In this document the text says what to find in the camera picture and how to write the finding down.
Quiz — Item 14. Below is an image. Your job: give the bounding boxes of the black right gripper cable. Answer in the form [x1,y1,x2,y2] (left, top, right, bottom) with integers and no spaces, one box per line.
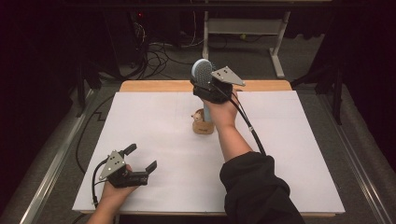
[214,83,267,156]

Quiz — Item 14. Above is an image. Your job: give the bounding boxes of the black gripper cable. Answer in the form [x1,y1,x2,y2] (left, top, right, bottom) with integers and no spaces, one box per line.
[214,83,267,156]
[91,158,110,209]

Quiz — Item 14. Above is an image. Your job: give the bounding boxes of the aluminium floor rail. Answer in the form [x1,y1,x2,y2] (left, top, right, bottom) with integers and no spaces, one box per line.
[320,92,396,224]
[18,90,94,224]

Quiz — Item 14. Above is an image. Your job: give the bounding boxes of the white metal stand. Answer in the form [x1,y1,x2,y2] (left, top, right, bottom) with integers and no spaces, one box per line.
[200,10,292,79]

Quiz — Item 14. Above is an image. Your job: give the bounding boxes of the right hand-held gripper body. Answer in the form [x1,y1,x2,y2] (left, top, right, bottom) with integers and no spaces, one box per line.
[191,65,247,105]

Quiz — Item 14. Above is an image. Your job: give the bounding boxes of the round wooden cup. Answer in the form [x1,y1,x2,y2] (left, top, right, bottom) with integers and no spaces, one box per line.
[191,107,216,135]

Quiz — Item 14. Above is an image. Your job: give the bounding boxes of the black floor cable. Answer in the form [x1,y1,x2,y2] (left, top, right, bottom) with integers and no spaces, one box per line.
[75,94,116,175]

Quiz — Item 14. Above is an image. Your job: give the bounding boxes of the black stand leg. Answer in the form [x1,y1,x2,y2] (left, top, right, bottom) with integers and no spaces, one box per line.
[74,62,104,118]
[290,59,347,125]

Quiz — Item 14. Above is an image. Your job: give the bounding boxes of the person's right hand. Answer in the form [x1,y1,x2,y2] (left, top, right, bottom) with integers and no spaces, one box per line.
[202,90,241,132]

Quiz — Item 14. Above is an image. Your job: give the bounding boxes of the black computer tower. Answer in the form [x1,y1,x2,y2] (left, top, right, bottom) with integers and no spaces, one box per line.
[104,10,148,66]

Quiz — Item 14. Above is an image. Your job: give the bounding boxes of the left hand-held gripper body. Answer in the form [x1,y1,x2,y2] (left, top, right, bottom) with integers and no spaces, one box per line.
[98,149,149,189]

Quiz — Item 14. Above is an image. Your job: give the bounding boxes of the person's left hand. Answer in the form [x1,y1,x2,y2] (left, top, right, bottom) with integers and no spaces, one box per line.
[98,164,139,208]

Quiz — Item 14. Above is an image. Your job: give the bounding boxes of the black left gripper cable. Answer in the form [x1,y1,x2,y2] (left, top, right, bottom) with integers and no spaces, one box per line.
[91,158,110,209]

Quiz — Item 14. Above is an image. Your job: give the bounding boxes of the tangle of floor cables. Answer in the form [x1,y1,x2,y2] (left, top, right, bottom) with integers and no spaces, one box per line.
[124,40,206,80]

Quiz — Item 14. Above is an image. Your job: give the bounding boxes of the light blue hairbrush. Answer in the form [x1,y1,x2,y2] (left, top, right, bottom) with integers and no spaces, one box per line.
[191,58,215,123]

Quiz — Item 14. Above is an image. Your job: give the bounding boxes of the white board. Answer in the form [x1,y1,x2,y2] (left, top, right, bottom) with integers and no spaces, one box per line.
[72,91,346,216]

